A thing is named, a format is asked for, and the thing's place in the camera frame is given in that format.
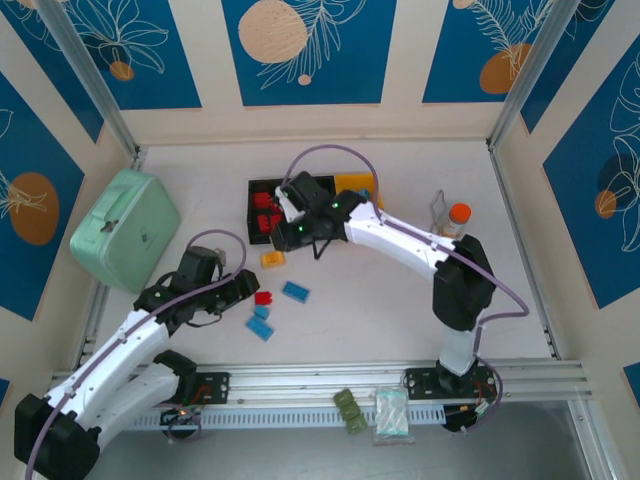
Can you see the aluminium frame post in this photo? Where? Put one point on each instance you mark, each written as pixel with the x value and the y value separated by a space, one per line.
pixel 529 75
pixel 93 75

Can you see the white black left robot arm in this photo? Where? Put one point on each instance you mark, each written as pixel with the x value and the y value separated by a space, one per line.
pixel 115 350

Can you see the yellow plastic bin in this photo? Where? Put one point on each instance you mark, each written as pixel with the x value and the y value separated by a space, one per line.
pixel 350 181

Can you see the blue long lego brick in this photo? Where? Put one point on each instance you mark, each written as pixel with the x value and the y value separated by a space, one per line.
pixel 260 329
pixel 296 292

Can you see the olive green square block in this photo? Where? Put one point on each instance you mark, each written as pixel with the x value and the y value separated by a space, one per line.
pixel 356 426
pixel 350 412
pixel 344 398

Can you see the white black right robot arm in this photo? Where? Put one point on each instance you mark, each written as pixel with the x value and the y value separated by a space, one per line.
pixel 400 235

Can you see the black plastic bin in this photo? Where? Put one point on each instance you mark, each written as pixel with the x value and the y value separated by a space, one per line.
pixel 332 183
pixel 250 220

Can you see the white orange labelled bottle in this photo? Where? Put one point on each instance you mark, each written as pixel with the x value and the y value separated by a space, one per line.
pixel 456 220

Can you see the light blue square lego brick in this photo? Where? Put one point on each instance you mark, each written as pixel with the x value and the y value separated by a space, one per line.
pixel 261 312

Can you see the clear plastic bag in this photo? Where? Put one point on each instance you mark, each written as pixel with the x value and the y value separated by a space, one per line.
pixel 392 415

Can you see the red double-stacked lego brick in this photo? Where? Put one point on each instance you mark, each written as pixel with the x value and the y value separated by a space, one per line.
pixel 267 225

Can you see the mint green carry case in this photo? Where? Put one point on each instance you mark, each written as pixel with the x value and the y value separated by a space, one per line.
pixel 125 230

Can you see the red square lego brick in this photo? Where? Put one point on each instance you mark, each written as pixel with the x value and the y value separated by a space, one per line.
pixel 263 298
pixel 262 200

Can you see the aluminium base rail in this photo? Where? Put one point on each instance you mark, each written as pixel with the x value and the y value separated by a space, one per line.
pixel 320 380

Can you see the yellow six-stud lego brick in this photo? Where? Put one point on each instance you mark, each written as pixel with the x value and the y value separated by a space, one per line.
pixel 272 259

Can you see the aluminium side rail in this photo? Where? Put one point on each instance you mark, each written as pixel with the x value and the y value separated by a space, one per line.
pixel 520 240
pixel 90 330

